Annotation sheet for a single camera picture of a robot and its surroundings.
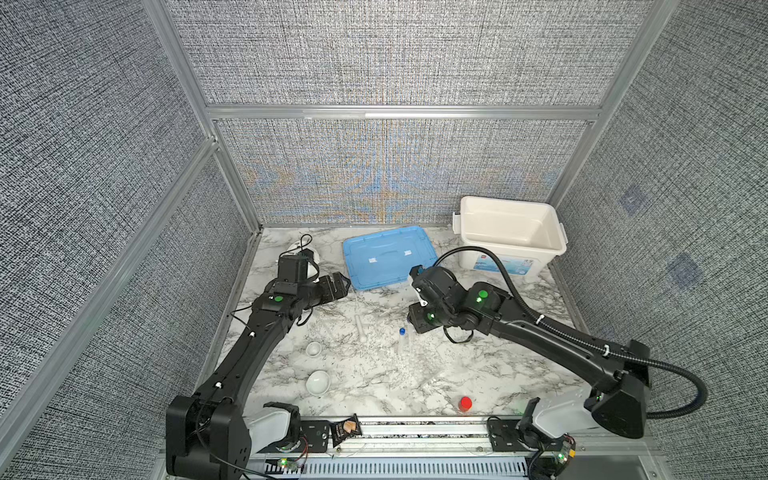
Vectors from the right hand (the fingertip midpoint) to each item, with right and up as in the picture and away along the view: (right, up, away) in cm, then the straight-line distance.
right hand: (412, 313), depth 75 cm
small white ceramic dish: (-28, -13, +11) cm, 33 cm away
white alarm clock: (-23, +13, -9) cm, 28 cm away
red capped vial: (+14, -24, +1) cm, 27 cm away
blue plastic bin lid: (-6, +13, +35) cm, 38 cm away
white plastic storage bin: (+49, +22, +40) cm, 67 cm away
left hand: (-20, +6, +7) cm, 22 cm away
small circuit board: (-16, -27, -2) cm, 31 cm away
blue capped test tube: (-3, -5, -1) cm, 5 cm away
